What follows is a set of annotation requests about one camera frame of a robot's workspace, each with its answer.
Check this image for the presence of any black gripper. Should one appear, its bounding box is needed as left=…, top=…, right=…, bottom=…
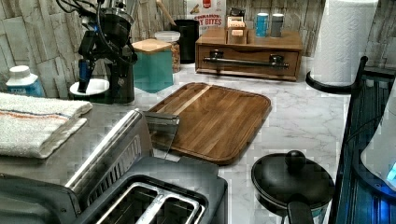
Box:
left=77, top=7, right=138, bottom=102

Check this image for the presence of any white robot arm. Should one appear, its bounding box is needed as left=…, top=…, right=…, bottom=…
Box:
left=150, top=70, right=395, bottom=194

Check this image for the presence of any stainless steel toaster oven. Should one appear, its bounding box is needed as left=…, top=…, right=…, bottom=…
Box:
left=0, top=104, right=152, bottom=224

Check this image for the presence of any glass oven door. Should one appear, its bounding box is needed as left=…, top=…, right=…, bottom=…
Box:
left=144, top=111, right=180, bottom=159

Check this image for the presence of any black round canister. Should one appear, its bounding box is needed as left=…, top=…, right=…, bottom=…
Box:
left=105, top=63, right=135, bottom=105

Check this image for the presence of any teal canister wooden lid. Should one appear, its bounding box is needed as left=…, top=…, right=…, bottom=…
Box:
left=133, top=38, right=173, bottom=93

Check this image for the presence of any glass jar with white lid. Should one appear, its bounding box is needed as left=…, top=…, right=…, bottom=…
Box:
left=154, top=31, right=180, bottom=73

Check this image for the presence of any blue soap bottle white cap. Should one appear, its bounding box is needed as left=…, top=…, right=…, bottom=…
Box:
left=6, top=65, right=45, bottom=97

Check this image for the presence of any wooden spoon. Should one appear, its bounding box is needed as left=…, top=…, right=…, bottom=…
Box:
left=156, top=0, right=177, bottom=26

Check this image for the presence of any striped white folded towel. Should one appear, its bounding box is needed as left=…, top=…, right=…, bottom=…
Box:
left=0, top=93, right=92, bottom=159

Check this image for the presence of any black utensil holder cup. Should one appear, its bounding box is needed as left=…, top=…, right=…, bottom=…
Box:
left=171, top=20, right=199, bottom=63

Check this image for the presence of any cinnamon oat bites cereal box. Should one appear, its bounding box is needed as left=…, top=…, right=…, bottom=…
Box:
left=185, top=0, right=226, bottom=35

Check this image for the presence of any wooden cutting board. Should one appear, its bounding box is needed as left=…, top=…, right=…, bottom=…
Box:
left=150, top=83, right=271, bottom=165

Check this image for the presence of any black two-slot toaster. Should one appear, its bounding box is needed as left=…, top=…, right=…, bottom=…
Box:
left=74, top=157, right=228, bottom=224

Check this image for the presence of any stash tea box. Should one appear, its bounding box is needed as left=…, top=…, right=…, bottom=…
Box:
left=226, top=16, right=248, bottom=44

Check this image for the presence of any wooden drawer box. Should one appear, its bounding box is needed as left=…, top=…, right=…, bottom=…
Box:
left=195, top=28, right=304, bottom=81

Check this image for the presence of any blue shaker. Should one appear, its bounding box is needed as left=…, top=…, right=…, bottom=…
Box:
left=256, top=12, right=269, bottom=37

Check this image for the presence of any grey shaker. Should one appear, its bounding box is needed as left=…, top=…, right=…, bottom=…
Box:
left=270, top=13, right=284, bottom=37

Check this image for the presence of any black pot with lid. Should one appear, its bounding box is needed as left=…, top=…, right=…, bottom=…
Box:
left=251, top=150, right=335, bottom=224

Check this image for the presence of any white paper towel roll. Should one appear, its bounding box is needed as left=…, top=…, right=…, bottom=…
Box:
left=310, top=0, right=379, bottom=84

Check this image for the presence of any black paper towel holder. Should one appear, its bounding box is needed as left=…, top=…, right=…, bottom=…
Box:
left=305, top=56, right=368, bottom=94

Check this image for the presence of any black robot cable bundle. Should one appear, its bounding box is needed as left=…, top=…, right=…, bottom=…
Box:
left=55, top=0, right=138, bottom=66

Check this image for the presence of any black drawer handle bar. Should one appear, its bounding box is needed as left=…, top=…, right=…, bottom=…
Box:
left=203, top=49, right=290, bottom=69

